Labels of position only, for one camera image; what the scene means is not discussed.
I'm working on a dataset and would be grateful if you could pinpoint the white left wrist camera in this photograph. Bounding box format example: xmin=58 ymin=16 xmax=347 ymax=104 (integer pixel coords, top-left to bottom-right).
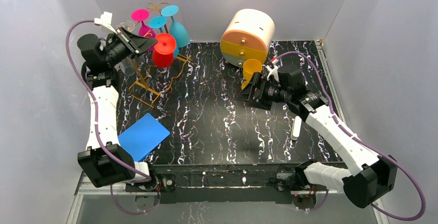
xmin=93 ymin=11 xmax=117 ymax=33

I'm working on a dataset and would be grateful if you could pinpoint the round pastel drawer cabinet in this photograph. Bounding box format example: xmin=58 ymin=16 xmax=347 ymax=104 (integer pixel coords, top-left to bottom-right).
xmin=220 ymin=9 xmax=275 ymax=68

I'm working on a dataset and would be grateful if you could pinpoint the teal wine glass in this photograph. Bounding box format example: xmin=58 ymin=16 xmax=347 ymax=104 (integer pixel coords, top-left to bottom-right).
xmin=161 ymin=5 xmax=190 ymax=48
xmin=148 ymin=16 xmax=180 ymax=58

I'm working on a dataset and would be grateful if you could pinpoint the front teal wine glass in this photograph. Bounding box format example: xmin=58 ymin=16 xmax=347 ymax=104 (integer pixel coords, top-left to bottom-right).
xmin=148 ymin=16 xmax=180 ymax=58

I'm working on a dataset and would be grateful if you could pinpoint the gold wire glass rack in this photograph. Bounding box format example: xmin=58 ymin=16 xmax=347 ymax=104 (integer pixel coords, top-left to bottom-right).
xmin=128 ymin=2 xmax=193 ymax=107

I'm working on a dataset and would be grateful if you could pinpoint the front clear wine glass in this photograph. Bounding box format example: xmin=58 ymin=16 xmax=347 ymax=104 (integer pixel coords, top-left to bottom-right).
xmin=117 ymin=58 xmax=136 ymax=77

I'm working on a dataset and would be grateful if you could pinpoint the red plastic wine glass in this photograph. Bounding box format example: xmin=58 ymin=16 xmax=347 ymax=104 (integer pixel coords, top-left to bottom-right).
xmin=152 ymin=33 xmax=177 ymax=68

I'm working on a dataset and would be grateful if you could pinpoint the white oblong remote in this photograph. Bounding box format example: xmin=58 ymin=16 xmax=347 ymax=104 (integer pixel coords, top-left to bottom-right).
xmin=291 ymin=116 xmax=302 ymax=141

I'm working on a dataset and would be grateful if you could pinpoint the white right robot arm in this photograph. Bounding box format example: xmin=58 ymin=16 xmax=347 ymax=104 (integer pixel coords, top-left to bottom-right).
xmin=235 ymin=69 xmax=397 ymax=209

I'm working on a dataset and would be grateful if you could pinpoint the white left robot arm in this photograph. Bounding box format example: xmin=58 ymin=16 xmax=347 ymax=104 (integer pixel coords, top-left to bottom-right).
xmin=77 ymin=28 xmax=158 ymax=188

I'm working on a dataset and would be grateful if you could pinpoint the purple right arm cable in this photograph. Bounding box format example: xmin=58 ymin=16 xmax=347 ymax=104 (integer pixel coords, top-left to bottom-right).
xmin=272 ymin=51 xmax=427 ymax=222

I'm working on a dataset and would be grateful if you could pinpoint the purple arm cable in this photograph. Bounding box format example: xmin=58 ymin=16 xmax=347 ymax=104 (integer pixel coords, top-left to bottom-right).
xmin=272 ymin=51 xmax=427 ymax=222
xmin=66 ymin=20 xmax=162 ymax=216

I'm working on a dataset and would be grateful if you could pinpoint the rear clear wine glass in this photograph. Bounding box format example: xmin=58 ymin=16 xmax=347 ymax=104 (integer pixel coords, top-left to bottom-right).
xmin=117 ymin=21 xmax=136 ymax=31

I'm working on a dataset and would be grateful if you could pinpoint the magenta plastic wine glass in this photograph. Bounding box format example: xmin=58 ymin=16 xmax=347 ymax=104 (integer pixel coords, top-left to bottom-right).
xmin=131 ymin=9 xmax=156 ymax=38

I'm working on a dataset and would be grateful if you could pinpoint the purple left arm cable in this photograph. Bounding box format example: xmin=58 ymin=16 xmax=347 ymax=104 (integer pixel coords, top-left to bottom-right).
xmin=66 ymin=20 xmax=162 ymax=216

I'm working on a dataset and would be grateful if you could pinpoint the yellow plastic wine glass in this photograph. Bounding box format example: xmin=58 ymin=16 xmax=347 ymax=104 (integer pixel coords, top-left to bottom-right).
xmin=241 ymin=59 xmax=263 ymax=89

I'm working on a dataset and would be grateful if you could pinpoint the blue flat card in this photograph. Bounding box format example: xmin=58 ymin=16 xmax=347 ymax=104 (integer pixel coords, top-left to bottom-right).
xmin=118 ymin=113 xmax=170 ymax=162

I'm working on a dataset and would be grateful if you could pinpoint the clear wine glass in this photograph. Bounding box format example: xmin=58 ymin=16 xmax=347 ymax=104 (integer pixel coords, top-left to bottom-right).
xmin=117 ymin=58 xmax=136 ymax=77
xmin=117 ymin=21 xmax=136 ymax=31

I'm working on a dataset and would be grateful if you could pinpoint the rear teal wine glass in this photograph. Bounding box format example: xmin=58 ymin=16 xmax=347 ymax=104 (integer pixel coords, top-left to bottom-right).
xmin=161 ymin=5 xmax=190 ymax=48

